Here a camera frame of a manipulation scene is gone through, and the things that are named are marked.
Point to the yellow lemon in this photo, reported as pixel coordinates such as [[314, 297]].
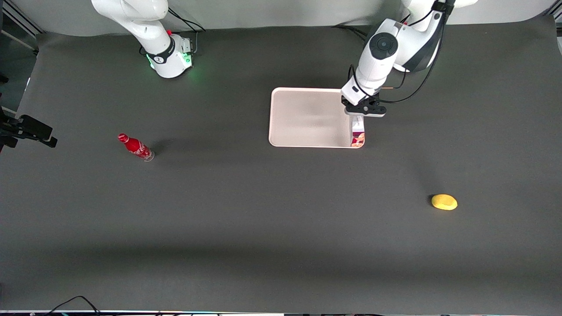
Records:
[[444, 202]]

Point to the pale pink plastic tray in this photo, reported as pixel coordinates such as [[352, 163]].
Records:
[[307, 118]]

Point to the red cookie box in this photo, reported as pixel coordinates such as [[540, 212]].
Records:
[[358, 131]]

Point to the red cola bottle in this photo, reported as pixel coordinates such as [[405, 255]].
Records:
[[134, 145]]

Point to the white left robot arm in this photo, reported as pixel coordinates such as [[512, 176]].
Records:
[[382, 48]]

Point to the dark grey table cloth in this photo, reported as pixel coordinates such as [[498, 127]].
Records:
[[263, 219]]

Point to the aluminium frame rail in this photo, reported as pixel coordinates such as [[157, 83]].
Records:
[[17, 15]]

